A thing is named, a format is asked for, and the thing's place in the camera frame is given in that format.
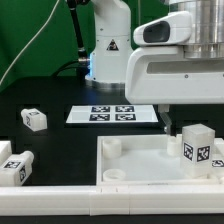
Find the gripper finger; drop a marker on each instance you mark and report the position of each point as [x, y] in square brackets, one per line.
[163, 110]

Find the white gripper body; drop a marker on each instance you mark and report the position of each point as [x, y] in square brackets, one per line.
[162, 75]

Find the white square tabletop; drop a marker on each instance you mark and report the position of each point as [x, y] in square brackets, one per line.
[147, 160]

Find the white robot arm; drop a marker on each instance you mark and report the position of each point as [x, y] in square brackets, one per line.
[115, 43]

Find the white left fence block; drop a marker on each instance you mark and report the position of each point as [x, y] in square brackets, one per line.
[5, 150]

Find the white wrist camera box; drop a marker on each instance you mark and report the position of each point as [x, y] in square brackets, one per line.
[173, 29]

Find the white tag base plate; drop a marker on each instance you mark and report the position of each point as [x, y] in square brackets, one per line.
[112, 114]

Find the white front fence wall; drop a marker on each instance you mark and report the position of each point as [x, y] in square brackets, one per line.
[94, 200]

